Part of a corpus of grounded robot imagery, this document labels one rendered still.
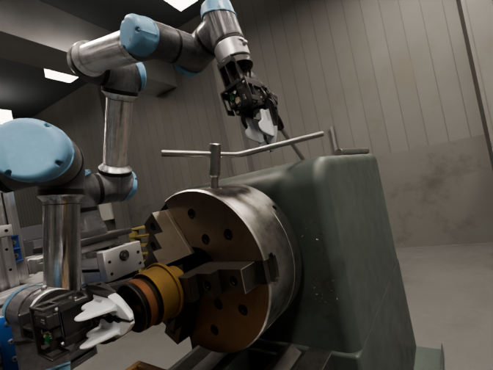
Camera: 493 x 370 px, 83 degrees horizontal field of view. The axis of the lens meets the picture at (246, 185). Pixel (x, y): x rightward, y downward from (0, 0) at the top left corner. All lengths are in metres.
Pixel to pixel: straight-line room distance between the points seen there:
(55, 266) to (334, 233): 0.61
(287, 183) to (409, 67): 4.00
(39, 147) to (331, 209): 0.55
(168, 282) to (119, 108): 0.73
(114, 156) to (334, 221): 0.81
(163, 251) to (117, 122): 0.65
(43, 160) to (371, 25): 4.47
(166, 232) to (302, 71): 4.35
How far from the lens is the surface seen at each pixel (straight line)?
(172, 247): 0.54
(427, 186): 4.37
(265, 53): 5.09
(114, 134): 1.10
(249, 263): 0.47
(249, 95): 0.61
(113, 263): 0.96
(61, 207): 0.77
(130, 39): 0.68
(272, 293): 0.49
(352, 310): 0.64
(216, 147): 0.54
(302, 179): 0.58
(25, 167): 0.63
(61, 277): 0.79
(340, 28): 4.80
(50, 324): 0.50
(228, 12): 0.72
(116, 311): 0.46
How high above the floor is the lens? 1.22
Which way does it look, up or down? 1 degrees up
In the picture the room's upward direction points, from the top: 11 degrees counter-clockwise
